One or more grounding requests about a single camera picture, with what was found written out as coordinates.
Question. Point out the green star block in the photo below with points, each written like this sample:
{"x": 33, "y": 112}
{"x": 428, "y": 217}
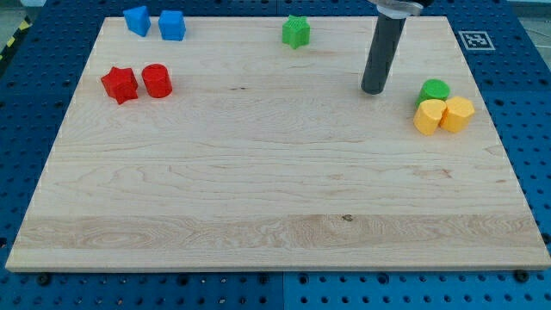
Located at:
{"x": 296, "y": 31}

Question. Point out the red star block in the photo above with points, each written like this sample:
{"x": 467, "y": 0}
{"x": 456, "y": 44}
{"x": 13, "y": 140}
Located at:
{"x": 120, "y": 84}

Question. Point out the light wooden board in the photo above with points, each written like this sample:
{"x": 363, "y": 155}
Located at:
{"x": 265, "y": 157}

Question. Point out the red cylinder block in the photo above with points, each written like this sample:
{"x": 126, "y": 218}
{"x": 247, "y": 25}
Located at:
{"x": 157, "y": 80}

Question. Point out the yellow heart block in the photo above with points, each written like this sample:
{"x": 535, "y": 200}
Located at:
{"x": 428, "y": 115}

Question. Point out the blue cube block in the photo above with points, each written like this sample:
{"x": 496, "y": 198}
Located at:
{"x": 172, "y": 25}

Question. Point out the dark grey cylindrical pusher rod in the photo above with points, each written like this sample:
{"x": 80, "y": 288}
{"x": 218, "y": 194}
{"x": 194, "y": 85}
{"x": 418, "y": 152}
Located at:
{"x": 381, "y": 53}

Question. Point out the green cylinder block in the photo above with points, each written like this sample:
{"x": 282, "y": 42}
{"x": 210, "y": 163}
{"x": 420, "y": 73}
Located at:
{"x": 433, "y": 89}

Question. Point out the yellow hexagon block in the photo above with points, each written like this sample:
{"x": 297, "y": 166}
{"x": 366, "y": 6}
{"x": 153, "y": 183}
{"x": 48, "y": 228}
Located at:
{"x": 459, "y": 111}

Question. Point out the white fiducial marker tag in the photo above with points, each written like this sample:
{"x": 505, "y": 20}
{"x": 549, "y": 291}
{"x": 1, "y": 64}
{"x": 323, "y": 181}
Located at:
{"x": 476, "y": 40}

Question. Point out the black bolt left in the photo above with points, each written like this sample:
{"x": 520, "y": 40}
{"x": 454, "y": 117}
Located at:
{"x": 43, "y": 279}

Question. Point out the black bolt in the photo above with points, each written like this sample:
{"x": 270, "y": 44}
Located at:
{"x": 521, "y": 276}
{"x": 43, "y": 279}

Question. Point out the black bolt right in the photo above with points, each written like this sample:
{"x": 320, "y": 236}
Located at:
{"x": 521, "y": 276}

